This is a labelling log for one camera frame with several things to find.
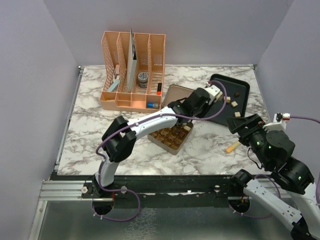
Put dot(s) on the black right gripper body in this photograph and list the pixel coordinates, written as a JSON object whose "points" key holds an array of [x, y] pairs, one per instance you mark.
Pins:
{"points": [[254, 139]]}

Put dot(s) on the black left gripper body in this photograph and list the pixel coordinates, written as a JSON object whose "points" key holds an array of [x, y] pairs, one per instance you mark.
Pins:
{"points": [[197, 112]]}

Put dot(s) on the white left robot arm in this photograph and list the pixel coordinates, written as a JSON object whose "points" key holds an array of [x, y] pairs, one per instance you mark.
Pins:
{"points": [[119, 139]]}

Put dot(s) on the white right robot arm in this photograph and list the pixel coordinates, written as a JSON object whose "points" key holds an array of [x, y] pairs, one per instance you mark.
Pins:
{"points": [[273, 148]]}

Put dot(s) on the cream square chocolate piece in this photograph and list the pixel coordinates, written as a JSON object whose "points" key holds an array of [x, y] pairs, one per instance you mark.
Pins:
{"points": [[234, 104]]}

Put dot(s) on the gold chocolate tin box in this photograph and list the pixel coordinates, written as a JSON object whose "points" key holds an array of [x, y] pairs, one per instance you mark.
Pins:
{"points": [[173, 138]]}

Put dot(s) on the black plastic tray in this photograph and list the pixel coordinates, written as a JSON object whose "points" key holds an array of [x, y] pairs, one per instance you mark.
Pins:
{"points": [[232, 85]]}

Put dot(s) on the rose gold tin lid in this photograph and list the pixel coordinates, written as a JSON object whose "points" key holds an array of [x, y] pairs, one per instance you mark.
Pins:
{"points": [[176, 92]]}

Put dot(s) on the tan stick on table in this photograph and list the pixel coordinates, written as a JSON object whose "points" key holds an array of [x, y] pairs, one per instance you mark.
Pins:
{"points": [[232, 147]]}

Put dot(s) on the black orange marker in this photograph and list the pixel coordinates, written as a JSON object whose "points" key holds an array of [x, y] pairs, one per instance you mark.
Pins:
{"points": [[159, 89]]}

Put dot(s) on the blue grey small bottle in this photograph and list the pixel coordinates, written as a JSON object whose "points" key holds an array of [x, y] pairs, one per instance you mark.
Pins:
{"points": [[152, 105]]}

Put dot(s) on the small round patterned jar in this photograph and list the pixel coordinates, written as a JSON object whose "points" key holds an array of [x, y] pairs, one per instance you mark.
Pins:
{"points": [[143, 78]]}

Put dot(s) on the peach plastic desk organizer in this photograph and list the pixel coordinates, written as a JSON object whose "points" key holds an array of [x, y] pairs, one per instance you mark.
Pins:
{"points": [[151, 52]]}

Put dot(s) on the white upright booklet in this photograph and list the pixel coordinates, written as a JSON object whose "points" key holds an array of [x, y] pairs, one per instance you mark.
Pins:
{"points": [[131, 63]]}

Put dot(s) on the pink stapler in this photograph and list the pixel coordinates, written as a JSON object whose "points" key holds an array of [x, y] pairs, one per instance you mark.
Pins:
{"points": [[116, 73]]}

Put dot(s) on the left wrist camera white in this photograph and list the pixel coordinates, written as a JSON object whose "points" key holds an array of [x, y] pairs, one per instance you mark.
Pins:
{"points": [[214, 92]]}

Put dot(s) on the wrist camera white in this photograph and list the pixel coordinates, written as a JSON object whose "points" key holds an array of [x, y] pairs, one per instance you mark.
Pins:
{"points": [[279, 122], [214, 92]]}

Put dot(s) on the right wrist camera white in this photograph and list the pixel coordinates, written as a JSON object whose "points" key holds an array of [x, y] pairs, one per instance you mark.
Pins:
{"points": [[279, 122]]}

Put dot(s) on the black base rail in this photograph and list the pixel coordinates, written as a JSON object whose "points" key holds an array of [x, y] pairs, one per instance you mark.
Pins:
{"points": [[149, 191]]}

